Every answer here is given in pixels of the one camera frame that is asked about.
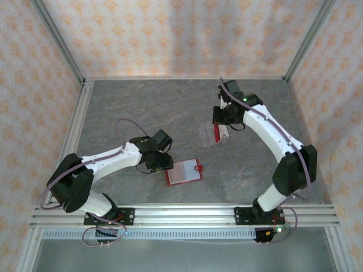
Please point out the red and white credit card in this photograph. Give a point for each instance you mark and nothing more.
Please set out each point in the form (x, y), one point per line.
(217, 134)

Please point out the red leather card holder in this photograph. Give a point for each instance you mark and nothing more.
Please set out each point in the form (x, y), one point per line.
(193, 173)

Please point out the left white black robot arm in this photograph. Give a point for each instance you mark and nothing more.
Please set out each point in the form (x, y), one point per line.
(113, 160)

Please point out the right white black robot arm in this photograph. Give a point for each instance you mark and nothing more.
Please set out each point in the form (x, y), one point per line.
(269, 127)

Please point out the clear acrylic card stand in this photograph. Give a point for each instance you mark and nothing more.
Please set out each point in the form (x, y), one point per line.
(207, 136)

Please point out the aluminium front mounting rail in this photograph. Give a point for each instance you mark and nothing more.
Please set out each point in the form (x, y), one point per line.
(184, 215)

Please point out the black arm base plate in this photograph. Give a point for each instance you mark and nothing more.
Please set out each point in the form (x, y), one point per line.
(241, 216)
(127, 216)

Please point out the aluminium side rail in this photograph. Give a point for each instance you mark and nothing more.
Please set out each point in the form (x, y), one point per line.
(82, 107)

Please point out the aluminium frame post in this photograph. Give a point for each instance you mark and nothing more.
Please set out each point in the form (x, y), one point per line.
(310, 39)
(56, 39)

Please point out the aluminium frame leg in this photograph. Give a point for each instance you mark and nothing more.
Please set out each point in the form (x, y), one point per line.
(28, 252)
(340, 252)

